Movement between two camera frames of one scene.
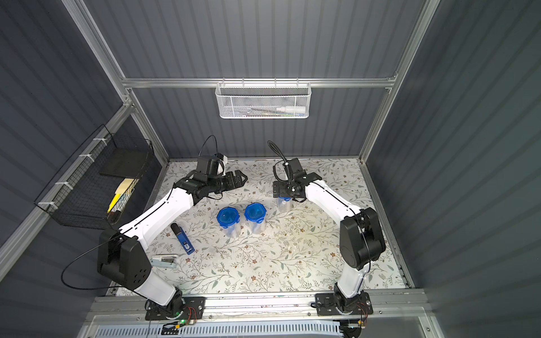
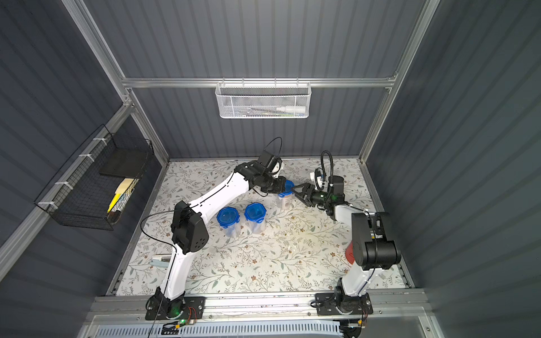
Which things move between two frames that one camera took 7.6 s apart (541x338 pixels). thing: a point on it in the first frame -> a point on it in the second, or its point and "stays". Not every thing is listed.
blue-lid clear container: (255, 214) stays
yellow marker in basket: (113, 201) stays
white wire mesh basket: (263, 100) stays
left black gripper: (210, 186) -> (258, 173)
